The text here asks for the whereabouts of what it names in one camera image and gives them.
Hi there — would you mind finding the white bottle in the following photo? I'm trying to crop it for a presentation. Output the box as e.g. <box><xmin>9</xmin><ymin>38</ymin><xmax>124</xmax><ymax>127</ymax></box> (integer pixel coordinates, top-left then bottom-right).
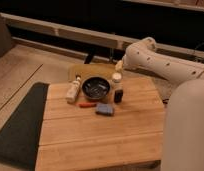
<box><xmin>66</xmin><ymin>75</ymin><xmax>81</xmax><ymax>103</ymax></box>

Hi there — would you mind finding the black eraser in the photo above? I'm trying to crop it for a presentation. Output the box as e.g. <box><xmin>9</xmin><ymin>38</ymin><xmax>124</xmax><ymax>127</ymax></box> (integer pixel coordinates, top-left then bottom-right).
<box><xmin>114</xmin><ymin>89</ymin><xmax>123</xmax><ymax>103</ymax></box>

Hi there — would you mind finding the black bowl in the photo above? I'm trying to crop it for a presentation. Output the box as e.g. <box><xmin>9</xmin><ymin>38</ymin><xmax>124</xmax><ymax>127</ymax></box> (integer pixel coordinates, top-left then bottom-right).
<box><xmin>82</xmin><ymin>77</ymin><xmax>110</xmax><ymax>100</ymax></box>

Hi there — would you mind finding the dark floor mat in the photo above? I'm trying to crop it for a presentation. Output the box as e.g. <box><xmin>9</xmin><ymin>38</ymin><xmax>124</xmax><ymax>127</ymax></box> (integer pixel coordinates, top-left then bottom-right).
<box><xmin>0</xmin><ymin>82</ymin><xmax>48</xmax><ymax>171</ymax></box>

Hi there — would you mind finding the yellow cloth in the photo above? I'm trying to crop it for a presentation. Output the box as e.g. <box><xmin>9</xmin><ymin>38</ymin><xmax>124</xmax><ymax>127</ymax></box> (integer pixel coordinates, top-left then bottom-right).
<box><xmin>68</xmin><ymin>63</ymin><xmax>116</xmax><ymax>81</ymax></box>

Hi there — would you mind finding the blue sponge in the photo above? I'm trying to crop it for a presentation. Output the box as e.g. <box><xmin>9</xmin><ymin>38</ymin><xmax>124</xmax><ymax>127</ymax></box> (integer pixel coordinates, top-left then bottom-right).
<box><xmin>96</xmin><ymin>103</ymin><xmax>114</xmax><ymax>116</ymax></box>

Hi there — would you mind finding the white window rail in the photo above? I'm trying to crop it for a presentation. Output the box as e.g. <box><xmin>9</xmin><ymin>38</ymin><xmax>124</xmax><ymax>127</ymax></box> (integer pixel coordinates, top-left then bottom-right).
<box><xmin>1</xmin><ymin>13</ymin><xmax>204</xmax><ymax>62</ymax></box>

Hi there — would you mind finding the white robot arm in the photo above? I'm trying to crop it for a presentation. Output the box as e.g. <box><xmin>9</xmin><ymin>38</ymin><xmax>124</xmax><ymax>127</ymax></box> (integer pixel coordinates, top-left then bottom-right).
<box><xmin>118</xmin><ymin>37</ymin><xmax>204</xmax><ymax>171</ymax></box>

